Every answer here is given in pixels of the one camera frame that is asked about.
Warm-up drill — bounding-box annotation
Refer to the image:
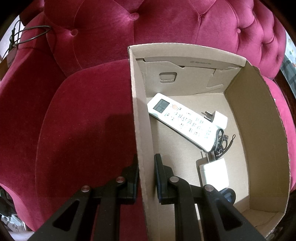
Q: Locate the cardboard box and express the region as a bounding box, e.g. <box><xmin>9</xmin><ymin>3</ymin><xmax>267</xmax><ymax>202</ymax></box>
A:
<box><xmin>128</xmin><ymin>43</ymin><xmax>290</xmax><ymax>240</ymax></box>

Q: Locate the black cable on armrest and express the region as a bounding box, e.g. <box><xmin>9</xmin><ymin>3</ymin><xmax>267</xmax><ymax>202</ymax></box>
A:
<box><xmin>1</xmin><ymin>19</ymin><xmax>52</xmax><ymax>61</ymax></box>

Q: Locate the blue oval key fob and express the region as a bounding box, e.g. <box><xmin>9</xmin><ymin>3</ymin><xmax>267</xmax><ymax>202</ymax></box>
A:
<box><xmin>219</xmin><ymin>188</ymin><xmax>236</xmax><ymax>205</ymax></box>

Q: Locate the grey plaid cloth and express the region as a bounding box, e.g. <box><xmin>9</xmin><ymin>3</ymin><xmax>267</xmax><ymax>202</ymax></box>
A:
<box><xmin>280</xmin><ymin>55</ymin><xmax>296</xmax><ymax>96</ymax></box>

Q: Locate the metal carabiner with black cord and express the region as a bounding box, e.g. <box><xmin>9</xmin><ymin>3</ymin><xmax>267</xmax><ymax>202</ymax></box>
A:
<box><xmin>212</xmin><ymin>128</ymin><xmax>236</xmax><ymax>160</ymax></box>

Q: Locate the white air conditioner remote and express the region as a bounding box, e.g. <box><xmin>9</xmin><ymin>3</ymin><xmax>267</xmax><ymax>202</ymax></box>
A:
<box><xmin>147</xmin><ymin>93</ymin><xmax>218</xmax><ymax>152</ymax></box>

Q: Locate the white USB wall charger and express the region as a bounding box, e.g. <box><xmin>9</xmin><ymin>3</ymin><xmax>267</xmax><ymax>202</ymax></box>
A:
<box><xmin>196</xmin><ymin>151</ymin><xmax>229</xmax><ymax>191</ymax></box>

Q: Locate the crimson velvet tufted armchair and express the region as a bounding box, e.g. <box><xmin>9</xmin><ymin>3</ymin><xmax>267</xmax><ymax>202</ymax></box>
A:
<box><xmin>1</xmin><ymin>1</ymin><xmax>295</xmax><ymax>240</ymax></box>

